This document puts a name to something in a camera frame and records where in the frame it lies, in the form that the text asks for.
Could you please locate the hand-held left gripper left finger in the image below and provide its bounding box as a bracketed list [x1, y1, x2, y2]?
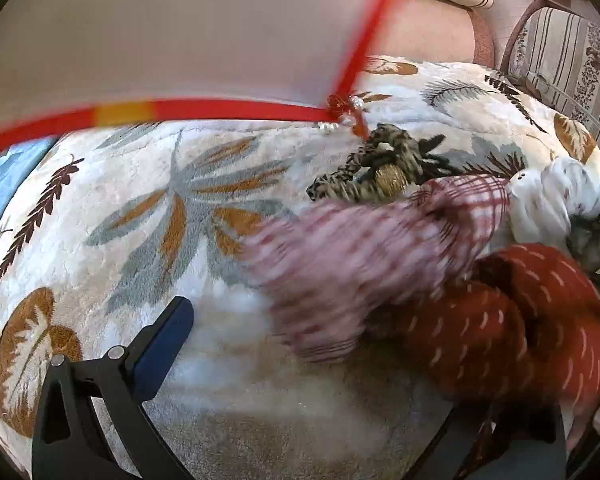
[31, 296, 196, 480]

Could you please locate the red bead bracelet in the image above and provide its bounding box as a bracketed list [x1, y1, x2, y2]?
[327, 94, 368, 138]

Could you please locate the white scrunchie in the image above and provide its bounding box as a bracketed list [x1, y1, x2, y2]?
[507, 157, 600, 248]

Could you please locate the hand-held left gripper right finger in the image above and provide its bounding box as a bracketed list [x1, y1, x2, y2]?
[420, 400, 567, 480]

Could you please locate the gold glitter hair accessory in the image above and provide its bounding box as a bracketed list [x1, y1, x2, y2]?
[375, 162, 411, 196]

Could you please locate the pink bolster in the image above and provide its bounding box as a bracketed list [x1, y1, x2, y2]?
[375, 0, 496, 68]

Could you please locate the leopard print scrunchie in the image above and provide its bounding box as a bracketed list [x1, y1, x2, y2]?
[306, 122, 451, 206]

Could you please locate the white pearl bracelet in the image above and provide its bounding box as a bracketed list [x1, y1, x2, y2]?
[320, 100, 366, 133]

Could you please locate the dark grey scrunchie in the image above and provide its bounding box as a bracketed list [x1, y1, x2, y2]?
[567, 180, 600, 271]

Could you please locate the pink plaid scrunchie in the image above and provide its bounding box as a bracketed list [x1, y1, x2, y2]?
[250, 172, 511, 363]

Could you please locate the striped floral cushion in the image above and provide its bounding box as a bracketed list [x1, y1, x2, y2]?
[500, 0, 600, 161]

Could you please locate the light blue cloth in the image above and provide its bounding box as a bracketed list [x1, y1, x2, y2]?
[0, 137, 56, 251]

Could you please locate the red white-dashed scrunchie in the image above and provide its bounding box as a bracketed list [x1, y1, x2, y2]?
[370, 242, 600, 451]

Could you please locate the black hair claw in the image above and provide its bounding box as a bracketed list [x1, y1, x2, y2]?
[414, 132, 448, 161]

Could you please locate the leaf print blanket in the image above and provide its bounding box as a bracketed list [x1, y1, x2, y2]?
[0, 55, 600, 480]

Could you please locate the red box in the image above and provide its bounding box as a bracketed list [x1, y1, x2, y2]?
[0, 0, 410, 158]

